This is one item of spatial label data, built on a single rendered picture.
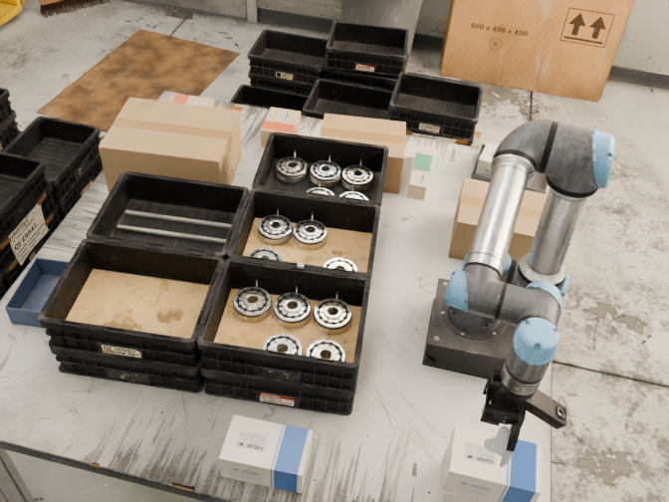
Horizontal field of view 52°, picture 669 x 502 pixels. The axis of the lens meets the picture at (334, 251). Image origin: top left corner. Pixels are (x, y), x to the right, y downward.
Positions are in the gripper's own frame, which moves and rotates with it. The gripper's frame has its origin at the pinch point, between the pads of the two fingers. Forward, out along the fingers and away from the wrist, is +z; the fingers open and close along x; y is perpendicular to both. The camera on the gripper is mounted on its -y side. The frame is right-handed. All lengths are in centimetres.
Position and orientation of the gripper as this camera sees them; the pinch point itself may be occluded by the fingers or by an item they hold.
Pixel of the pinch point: (506, 436)
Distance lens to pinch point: 155.9
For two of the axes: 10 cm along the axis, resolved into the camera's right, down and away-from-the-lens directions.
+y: -9.7, -2.0, 1.3
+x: -2.3, 6.8, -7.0
